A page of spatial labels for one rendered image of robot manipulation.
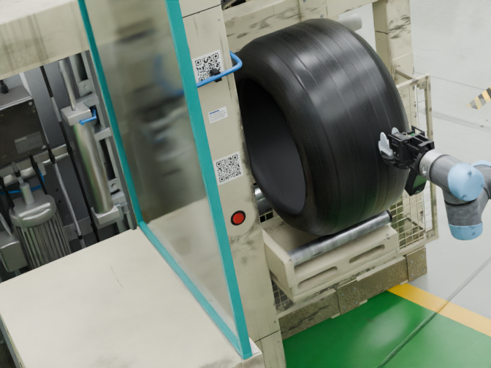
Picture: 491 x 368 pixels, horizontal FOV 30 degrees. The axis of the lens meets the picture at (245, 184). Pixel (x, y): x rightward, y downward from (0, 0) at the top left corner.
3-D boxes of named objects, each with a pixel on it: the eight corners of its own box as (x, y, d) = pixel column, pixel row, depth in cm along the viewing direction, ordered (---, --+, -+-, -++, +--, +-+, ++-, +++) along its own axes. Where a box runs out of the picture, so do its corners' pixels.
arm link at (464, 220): (492, 216, 216) (485, 177, 210) (479, 244, 208) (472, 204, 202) (459, 215, 220) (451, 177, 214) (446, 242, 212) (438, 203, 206)
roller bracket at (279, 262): (288, 290, 250) (283, 262, 245) (225, 223, 282) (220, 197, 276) (299, 285, 251) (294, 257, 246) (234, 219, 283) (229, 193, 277)
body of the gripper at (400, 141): (411, 123, 222) (441, 138, 212) (415, 155, 226) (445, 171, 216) (385, 134, 220) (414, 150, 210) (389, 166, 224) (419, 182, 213)
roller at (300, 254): (288, 272, 253) (287, 261, 250) (280, 262, 256) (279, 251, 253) (392, 225, 264) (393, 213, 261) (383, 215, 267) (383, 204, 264)
